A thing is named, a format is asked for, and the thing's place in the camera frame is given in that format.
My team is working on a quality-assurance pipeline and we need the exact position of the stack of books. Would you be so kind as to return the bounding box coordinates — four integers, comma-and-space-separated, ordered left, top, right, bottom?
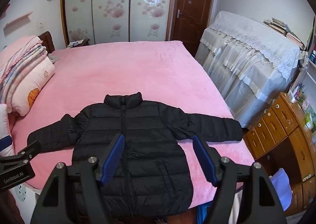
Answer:
262, 17, 305, 50

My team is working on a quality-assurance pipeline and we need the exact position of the lace-covered furniture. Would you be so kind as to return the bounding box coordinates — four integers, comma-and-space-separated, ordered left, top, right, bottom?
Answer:
195, 10, 308, 129

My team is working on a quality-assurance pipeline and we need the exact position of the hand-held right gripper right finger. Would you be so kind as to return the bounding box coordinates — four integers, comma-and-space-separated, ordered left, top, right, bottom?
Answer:
193, 135, 288, 224

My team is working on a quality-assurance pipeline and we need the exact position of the wooden nightstand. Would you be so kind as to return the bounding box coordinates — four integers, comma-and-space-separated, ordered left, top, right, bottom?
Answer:
65, 39, 90, 48

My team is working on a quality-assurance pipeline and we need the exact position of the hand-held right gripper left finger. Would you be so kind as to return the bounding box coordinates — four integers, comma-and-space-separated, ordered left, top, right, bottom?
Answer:
30, 133, 125, 224

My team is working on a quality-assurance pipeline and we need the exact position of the blue bag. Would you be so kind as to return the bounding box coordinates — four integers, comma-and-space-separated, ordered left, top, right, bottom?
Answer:
197, 204, 213, 224

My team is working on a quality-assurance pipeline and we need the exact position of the black puffer jacket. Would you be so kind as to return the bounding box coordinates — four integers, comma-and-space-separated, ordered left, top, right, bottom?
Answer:
27, 92, 244, 211

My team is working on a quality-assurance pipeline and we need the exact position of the wooden drawer cabinet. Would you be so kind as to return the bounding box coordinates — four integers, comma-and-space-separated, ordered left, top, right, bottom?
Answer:
243, 92, 316, 212

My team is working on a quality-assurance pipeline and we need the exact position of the wall shelf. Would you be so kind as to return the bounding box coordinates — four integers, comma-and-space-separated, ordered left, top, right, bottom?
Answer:
4, 11, 34, 28

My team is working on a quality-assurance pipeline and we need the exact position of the brown wooden door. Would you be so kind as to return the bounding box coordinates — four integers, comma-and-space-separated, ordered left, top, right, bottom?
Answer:
169, 0, 215, 58

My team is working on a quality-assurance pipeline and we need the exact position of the pink cartoon pillow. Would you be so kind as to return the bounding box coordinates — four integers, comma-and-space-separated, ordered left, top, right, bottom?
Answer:
5, 55, 56, 117

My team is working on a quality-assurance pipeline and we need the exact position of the green packet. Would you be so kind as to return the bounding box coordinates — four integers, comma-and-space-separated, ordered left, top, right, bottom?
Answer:
305, 112, 316, 130

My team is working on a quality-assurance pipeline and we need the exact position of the pink bed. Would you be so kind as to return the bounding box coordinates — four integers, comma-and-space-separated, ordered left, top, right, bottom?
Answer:
10, 40, 256, 208

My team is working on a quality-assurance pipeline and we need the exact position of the floral sliding-door wardrobe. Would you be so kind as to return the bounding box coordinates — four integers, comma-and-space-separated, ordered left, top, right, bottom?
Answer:
60, 0, 174, 47

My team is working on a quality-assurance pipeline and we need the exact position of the folded pink striped quilt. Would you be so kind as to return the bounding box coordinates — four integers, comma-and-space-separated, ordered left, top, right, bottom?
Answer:
0, 35, 48, 91

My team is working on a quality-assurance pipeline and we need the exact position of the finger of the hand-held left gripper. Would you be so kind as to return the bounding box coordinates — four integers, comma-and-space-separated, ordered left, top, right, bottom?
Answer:
0, 135, 13, 152
0, 141, 41, 164

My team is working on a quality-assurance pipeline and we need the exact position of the wooden headboard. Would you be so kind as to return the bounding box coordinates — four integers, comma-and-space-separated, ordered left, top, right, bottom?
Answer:
38, 31, 56, 53

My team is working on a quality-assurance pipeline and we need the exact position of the white dotted cloth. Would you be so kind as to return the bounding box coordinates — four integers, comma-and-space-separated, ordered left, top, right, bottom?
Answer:
15, 185, 27, 202

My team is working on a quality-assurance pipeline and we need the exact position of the purple cloth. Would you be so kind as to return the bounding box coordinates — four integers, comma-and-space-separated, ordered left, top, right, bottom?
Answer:
269, 168, 293, 212

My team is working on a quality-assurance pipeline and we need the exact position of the cluster of small bottles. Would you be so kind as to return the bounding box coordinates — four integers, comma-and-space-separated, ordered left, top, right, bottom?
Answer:
288, 83, 307, 103

